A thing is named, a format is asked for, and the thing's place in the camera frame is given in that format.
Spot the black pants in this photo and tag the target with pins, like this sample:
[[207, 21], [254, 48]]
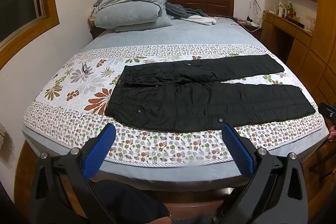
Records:
[[200, 95]]

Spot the dark grey white blanket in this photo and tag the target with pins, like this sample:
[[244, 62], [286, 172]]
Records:
[[197, 16]]

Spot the floral quilted bedspread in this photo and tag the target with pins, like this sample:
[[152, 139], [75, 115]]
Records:
[[273, 134]]

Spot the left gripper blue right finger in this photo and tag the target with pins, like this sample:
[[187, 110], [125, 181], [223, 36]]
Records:
[[241, 150]]

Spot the grey pillow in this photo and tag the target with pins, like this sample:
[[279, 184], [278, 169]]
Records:
[[126, 14]]

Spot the grey folded duvet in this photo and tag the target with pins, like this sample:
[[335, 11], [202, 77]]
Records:
[[162, 21]]

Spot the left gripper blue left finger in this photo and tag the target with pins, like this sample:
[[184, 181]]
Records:
[[95, 150]]

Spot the dark wooden nightstand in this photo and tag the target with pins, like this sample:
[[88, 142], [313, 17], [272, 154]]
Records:
[[250, 27]]

